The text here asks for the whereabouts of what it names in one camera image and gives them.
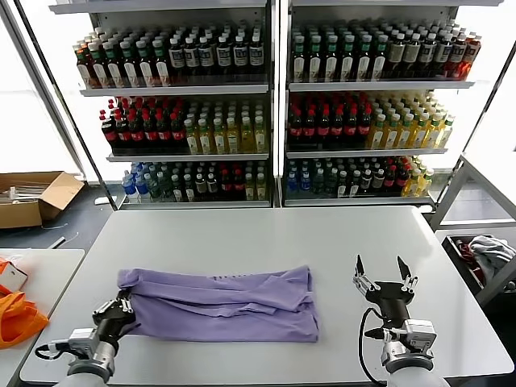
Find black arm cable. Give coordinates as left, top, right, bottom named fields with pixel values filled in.
left=358, top=308, right=388, bottom=382
left=35, top=342, right=69, bottom=360

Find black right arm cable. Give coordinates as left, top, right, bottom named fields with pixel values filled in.
left=358, top=308, right=388, bottom=382

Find orange fabric bag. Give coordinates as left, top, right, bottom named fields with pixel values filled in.
left=0, top=284, right=50, bottom=350

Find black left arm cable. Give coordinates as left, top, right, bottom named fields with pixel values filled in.
left=35, top=342, right=69, bottom=360

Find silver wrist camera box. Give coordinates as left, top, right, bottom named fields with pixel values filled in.
left=405, top=319, right=438, bottom=352
left=67, top=328, right=98, bottom=356

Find red drink bottle white cap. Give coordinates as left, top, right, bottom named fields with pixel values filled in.
left=460, top=35, right=481, bottom=81

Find dark tea bottle green cap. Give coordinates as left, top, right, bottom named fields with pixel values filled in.
left=102, top=40, right=123, bottom=89
left=292, top=35, right=306, bottom=81
left=308, top=35, right=323, bottom=81
left=119, top=39, right=139, bottom=88
left=135, top=39, right=154, bottom=88
left=324, top=35, right=339, bottom=81
left=87, top=42, right=108, bottom=89
left=356, top=34, right=372, bottom=81
left=371, top=34, right=387, bottom=81
left=152, top=38, right=170, bottom=87
left=340, top=34, right=355, bottom=81

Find small white orange box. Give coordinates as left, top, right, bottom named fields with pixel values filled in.
left=0, top=260, right=28, bottom=292

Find white foam strips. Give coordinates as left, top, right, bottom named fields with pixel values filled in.
left=6, top=185, right=49, bottom=205

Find red tea bottle white label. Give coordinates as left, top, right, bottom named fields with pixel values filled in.
left=73, top=43, right=92, bottom=89

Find grey metal drink shelf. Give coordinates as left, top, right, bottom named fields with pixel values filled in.
left=48, top=0, right=279, bottom=210
left=280, top=0, right=476, bottom=209

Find red garment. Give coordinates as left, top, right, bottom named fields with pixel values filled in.
left=455, top=239, right=483, bottom=279

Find black storage bin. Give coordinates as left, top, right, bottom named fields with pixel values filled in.
left=441, top=233, right=516, bottom=299

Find dark metal window post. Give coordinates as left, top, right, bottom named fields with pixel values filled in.
left=14, top=0, right=120, bottom=210
left=459, top=42, right=516, bottom=158

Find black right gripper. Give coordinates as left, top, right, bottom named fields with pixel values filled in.
left=352, top=254, right=419, bottom=324

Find purple t-shirt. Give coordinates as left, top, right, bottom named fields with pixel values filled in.
left=116, top=264, right=320, bottom=343

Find grey white garment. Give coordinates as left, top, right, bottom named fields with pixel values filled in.
left=467, top=235, right=516, bottom=283

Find open cardboard box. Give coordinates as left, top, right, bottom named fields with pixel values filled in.
left=0, top=172, right=85, bottom=230

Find dark bottle grey label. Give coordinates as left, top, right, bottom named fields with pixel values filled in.
left=402, top=31, right=421, bottom=80
left=386, top=31, right=406, bottom=80

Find grey metal frame table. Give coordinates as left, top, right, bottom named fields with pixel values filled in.
left=429, top=155, right=516, bottom=307

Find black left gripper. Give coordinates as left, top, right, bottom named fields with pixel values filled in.
left=93, top=291, right=136, bottom=342

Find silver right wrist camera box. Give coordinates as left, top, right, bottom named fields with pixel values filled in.
left=405, top=319, right=438, bottom=352

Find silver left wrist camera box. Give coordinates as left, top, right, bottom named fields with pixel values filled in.
left=67, top=328, right=98, bottom=356

